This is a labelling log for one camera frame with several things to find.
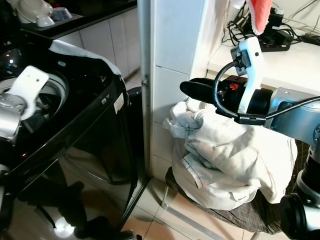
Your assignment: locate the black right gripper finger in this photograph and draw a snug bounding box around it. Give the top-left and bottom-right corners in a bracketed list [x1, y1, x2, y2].
[189, 78, 224, 90]
[179, 82, 221, 105]

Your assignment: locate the black top-load washing machine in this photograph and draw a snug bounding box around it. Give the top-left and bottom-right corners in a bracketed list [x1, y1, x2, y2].
[0, 36, 147, 240]

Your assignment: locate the white crumpled garment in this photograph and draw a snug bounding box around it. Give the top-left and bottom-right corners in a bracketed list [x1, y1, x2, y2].
[162, 99, 299, 211]

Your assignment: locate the black power strip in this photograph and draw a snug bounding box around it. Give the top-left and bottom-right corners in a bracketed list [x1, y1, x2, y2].
[254, 31, 295, 53]

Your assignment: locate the red hanging towel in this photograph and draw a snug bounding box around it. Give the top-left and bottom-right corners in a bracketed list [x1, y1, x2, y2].
[246, 0, 274, 36]

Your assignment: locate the black power adapter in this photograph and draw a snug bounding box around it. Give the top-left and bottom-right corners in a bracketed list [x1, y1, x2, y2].
[299, 33, 320, 47]

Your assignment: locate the stool with plaid cushion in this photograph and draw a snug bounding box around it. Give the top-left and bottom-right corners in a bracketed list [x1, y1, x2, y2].
[161, 167, 303, 237]

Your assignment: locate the white cloth on washer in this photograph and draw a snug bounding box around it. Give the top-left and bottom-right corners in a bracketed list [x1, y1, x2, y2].
[49, 39, 122, 77]

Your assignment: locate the grey blue bowl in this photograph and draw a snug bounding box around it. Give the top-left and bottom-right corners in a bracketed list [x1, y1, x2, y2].
[50, 6, 74, 23]

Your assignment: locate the small white cup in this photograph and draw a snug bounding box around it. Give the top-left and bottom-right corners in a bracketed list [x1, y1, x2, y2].
[36, 14, 56, 28]

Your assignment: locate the large white bowl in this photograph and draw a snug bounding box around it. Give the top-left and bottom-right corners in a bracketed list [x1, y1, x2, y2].
[10, 0, 54, 25]

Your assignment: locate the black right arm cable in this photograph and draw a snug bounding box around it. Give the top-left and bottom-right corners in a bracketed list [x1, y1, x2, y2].
[213, 60, 320, 125]

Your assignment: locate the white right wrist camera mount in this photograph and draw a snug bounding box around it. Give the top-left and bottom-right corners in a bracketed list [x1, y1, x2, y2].
[229, 37, 264, 116]

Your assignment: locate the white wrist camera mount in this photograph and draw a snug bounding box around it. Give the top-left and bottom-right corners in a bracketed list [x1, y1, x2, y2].
[229, 37, 264, 116]
[6, 65, 51, 122]

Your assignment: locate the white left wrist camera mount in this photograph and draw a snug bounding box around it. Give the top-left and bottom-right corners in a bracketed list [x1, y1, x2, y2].
[6, 65, 51, 122]

